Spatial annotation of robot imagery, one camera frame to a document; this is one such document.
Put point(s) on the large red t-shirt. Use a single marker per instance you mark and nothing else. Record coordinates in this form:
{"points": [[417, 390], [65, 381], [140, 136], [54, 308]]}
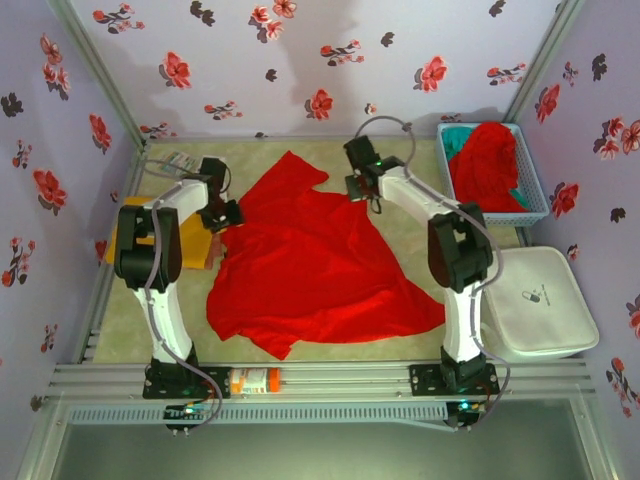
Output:
{"points": [[310, 265]]}

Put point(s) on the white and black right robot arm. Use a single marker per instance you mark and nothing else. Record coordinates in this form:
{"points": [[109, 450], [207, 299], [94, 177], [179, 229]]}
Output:
{"points": [[462, 320]]}

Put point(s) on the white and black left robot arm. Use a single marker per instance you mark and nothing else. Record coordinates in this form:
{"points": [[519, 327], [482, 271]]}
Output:
{"points": [[167, 320]]}

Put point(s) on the folded pink cloth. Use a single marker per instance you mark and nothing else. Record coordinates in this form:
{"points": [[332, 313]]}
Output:
{"points": [[217, 252]]}

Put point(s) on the folded yellow t-shirt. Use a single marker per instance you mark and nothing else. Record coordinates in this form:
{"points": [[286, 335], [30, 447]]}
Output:
{"points": [[195, 250]]}

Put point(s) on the teal printed card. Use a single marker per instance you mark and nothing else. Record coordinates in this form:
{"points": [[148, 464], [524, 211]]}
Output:
{"points": [[177, 161]]}

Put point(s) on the crumpled red t-shirt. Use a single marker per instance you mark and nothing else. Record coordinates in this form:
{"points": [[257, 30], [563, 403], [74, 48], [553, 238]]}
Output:
{"points": [[480, 175]]}

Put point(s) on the pale green fuzzy mat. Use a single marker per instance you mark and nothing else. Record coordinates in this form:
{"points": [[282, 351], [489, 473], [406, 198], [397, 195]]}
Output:
{"points": [[350, 352]]}

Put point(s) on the orange pill bottle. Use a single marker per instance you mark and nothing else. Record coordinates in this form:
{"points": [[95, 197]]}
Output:
{"points": [[255, 381]]}

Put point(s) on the blue plastic basket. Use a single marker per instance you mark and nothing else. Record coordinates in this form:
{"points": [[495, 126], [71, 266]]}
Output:
{"points": [[532, 170]]}

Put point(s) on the small circuit board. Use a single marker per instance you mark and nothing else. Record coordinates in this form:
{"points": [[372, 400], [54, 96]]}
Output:
{"points": [[187, 411], [465, 407]]}

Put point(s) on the white plastic lid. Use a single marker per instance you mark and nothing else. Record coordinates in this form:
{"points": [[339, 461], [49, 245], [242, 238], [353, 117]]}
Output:
{"points": [[540, 310]]}

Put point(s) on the grey metal sheet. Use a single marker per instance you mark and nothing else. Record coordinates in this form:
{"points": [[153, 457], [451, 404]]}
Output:
{"points": [[320, 455]]}

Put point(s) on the aluminium frame bar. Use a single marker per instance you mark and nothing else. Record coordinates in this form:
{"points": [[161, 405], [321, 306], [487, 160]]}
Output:
{"points": [[300, 139], [100, 300]]}

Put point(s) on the aluminium mounting rail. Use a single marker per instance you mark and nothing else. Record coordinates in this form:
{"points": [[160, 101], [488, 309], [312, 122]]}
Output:
{"points": [[350, 380]]}

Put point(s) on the aluminium frame post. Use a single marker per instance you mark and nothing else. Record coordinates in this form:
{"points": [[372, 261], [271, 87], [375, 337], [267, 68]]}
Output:
{"points": [[95, 70], [545, 60]]}

